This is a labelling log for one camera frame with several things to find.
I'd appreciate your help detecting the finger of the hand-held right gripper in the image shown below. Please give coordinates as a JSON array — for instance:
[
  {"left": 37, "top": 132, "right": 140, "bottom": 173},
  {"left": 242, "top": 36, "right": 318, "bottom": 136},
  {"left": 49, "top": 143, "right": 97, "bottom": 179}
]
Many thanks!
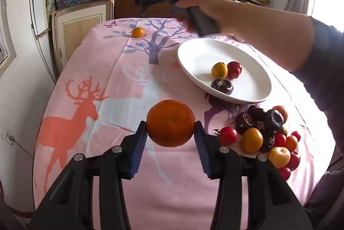
[{"left": 135, "top": 0, "right": 172, "bottom": 11}]

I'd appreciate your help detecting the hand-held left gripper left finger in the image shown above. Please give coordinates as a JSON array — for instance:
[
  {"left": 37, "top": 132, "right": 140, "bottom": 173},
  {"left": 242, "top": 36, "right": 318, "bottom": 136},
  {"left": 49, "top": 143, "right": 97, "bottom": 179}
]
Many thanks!
[{"left": 28, "top": 121, "right": 147, "bottom": 230}]

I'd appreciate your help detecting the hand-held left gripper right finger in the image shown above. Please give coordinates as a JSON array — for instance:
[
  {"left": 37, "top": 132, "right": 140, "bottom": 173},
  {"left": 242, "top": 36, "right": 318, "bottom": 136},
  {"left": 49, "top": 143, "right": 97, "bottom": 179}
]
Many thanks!
[{"left": 195, "top": 122, "right": 313, "bottom": 230}]

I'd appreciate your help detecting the large red tomato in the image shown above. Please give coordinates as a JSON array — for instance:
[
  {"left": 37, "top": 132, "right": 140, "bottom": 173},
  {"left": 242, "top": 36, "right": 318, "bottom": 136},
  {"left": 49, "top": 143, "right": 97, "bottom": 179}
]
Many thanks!
[{"left": 218, "top": 126, "right": 238, "bottom": 146}]

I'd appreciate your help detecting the large orange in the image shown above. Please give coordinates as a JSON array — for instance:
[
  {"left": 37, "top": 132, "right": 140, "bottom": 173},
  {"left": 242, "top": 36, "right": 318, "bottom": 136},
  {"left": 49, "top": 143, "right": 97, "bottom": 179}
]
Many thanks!
[
  {"left": 146, "top": 99, "right": 196, "bottom": 147},
  {"left": 272, "top": 106, "right": 288, "bottom": 123}
]

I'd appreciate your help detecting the yellow-orange persimmon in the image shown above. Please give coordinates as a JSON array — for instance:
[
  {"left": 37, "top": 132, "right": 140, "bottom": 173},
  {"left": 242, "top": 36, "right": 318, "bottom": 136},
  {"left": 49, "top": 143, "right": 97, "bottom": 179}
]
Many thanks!
[{"left": 241, "top": 128, "right": 264, "bottom": 153}]

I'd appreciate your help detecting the yellow-red apple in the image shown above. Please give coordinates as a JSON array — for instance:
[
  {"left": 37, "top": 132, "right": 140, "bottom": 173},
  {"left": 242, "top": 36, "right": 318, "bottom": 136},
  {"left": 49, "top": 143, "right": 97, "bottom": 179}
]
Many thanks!
[{"left": 268, "top": 147, "right": 291, "bottom": 169}]

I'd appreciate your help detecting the white plate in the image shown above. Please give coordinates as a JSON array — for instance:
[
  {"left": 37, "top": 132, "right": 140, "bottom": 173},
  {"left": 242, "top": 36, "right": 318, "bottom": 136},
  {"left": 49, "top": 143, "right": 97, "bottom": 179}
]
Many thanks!
[{"left": 177, "top": 39, "right": 272, "bottom": 105}]

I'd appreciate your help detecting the small orange tomato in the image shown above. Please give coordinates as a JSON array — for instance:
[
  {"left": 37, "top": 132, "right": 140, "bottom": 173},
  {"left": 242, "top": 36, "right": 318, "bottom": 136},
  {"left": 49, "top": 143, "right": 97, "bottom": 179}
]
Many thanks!
[{"left": 285, "top": 135, "right": 299, "bottom": 152}]

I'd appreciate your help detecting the person's right forearm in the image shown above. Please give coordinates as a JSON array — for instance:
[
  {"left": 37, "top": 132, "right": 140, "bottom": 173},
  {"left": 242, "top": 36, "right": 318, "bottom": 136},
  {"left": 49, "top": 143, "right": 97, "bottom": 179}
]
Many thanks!
[{"left": 243, "top": 2, "right": 344, "bottom": 117}]

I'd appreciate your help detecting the person's right hand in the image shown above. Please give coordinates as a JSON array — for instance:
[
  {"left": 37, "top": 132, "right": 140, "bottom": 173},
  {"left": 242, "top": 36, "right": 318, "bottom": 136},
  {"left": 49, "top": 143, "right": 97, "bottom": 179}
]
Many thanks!
[{"left": 175, "top": 0, "right": 254, "bottom": 42}]

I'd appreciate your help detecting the dark wooden cabinet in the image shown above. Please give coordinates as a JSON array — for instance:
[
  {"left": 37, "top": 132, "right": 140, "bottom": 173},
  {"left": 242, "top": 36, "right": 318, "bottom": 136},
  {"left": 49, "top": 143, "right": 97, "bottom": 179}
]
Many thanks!
[{"left": 106, "top": 0, "right": 189, "bottom": 20}]

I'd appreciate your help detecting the pink deer print tablecloth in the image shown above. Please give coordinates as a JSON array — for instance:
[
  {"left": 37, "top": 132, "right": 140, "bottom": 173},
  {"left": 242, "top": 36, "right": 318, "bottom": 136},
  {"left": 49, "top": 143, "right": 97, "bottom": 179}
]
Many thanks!
[{"left": 32, "top": 17, "right": 336, "bottom": 230}]

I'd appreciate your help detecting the wooden cabinet door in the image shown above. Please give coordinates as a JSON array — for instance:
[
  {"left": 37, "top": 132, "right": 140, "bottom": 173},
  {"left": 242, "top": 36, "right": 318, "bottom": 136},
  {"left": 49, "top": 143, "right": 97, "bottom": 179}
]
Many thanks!
[{"left": 52, "top": 0, "right": 115, "bottom": 70}]

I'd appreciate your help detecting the yellow tomato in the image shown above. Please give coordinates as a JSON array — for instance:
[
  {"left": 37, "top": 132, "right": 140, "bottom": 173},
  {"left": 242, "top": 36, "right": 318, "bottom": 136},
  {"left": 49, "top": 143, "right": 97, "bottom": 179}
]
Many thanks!
[{"left": 211, "top": 62, "right": 228, "bottom": 79}]

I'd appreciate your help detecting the white board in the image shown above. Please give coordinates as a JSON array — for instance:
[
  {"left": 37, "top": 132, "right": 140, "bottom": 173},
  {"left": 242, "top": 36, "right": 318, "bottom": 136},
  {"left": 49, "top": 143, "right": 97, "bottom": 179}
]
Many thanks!
[{"left": 29, "top": 0, "right": 57, "bottom": 82}]

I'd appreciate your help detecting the person's dark clothed body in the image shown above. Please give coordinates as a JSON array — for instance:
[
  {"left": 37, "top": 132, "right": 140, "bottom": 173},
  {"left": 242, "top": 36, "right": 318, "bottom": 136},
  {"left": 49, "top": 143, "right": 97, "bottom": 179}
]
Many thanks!
[{"left": 305, "top": 149, "right": 344, "bottom": 222}]

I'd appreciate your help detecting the white framed window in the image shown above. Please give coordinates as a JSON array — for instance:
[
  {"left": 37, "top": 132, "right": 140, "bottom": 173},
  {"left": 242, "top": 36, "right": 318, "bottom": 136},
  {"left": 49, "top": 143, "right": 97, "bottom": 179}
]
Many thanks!
[{"left": 0, "top": 0, "right": 17, "bottom": 76}]

